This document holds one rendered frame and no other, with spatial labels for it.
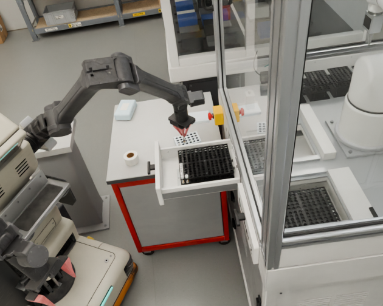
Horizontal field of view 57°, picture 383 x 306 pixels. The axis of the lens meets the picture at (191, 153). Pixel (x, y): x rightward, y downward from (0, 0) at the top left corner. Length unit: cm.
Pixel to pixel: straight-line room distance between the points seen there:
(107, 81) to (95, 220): 164
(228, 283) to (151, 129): 99
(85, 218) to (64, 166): 49
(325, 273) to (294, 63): 79
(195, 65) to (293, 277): 136
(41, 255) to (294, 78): 75
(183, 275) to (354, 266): 120
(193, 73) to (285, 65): 157
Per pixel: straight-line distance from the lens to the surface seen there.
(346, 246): 115
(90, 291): 200
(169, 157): 164
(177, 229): 208
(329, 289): 141
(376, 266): 132
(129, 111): 204
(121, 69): 102
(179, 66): 215
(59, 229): 158
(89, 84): 100
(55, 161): 214
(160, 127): 194
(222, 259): 226
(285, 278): 123
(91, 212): 246
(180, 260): 228
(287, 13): 59
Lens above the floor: 196
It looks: 43 degrees down
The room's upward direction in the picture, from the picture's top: 9 degrees counter-clockwise
